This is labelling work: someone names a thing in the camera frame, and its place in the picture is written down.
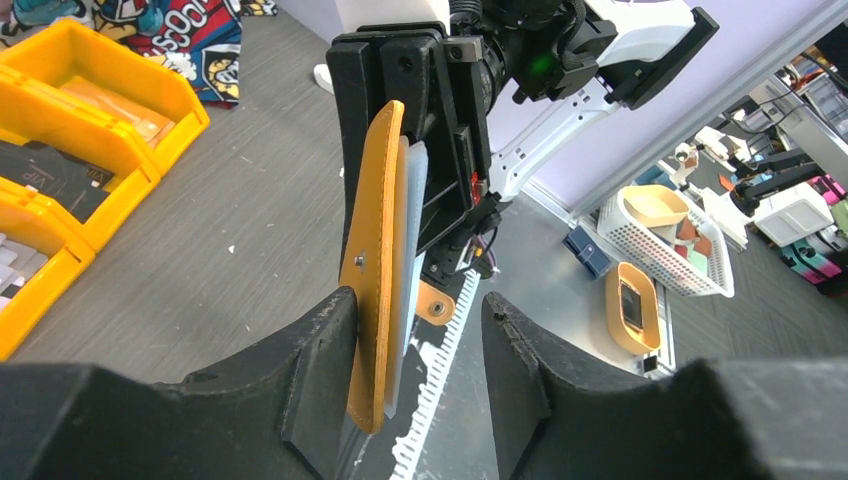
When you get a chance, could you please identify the right yellow bin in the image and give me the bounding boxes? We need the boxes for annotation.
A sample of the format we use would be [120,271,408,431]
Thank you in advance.
[1,18,210,174]

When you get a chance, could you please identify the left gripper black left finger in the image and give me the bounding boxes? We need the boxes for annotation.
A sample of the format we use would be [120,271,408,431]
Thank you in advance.
[1,287,358,479]

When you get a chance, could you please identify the yellow card holder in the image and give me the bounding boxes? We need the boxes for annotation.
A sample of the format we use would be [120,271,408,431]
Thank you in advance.
[339,100,455,434]

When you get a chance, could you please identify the pastel toy suitcases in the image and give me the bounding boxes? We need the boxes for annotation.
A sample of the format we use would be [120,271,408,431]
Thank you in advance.
[777,175,847,285]

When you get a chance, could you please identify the black items in middle bin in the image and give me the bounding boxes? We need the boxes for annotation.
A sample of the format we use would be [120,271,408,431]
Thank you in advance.
[1,141,114,223]

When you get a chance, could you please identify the cards in left bin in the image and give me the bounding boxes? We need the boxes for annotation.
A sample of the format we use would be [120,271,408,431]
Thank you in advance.
[0,233,49,310]

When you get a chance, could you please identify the left yellow bin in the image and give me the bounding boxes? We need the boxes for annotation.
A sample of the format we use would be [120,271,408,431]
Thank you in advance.
[1,180,95,361]

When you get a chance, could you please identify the yellow bin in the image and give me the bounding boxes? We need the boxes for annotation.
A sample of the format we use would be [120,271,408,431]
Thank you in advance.
[1,18,210,174]
[1,69,162,252]
[1,180,95,361]

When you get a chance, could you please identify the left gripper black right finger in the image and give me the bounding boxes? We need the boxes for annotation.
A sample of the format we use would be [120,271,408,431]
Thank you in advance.
[481,292,847,479]

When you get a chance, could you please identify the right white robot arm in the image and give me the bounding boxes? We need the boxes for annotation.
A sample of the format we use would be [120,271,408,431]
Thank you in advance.
[326,1,719,252]

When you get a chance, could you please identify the tan oval wooden tray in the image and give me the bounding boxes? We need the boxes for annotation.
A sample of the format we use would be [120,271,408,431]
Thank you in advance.
[605,262,662,355]

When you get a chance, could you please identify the white perforated basket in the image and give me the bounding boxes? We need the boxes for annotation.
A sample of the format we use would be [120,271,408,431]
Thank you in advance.
[597,185,735,298]

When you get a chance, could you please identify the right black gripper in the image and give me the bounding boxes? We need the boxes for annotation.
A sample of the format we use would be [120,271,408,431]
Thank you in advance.
[326,23,492,252]

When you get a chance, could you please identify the middle yellow bin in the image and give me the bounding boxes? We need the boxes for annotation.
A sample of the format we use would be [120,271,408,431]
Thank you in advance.
[1,69,162,252]

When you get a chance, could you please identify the colourful comic print shorts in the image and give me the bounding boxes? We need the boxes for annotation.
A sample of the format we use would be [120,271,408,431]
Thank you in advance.
[1,0,279,108]

